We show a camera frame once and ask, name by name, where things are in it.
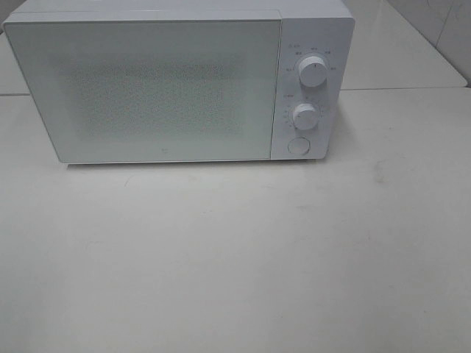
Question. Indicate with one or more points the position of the white round knob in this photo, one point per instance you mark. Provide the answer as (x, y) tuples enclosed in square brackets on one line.
[(312, 70), (305, 116)]

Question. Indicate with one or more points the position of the round white door button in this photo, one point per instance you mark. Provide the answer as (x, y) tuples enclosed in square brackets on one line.
[(299, 146)]

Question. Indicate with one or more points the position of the white microwave door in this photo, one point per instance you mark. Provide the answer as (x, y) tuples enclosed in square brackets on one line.
[(142, 92)]

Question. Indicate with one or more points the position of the white microwave oven body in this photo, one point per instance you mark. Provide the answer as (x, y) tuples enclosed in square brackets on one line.
[(183, 81)]

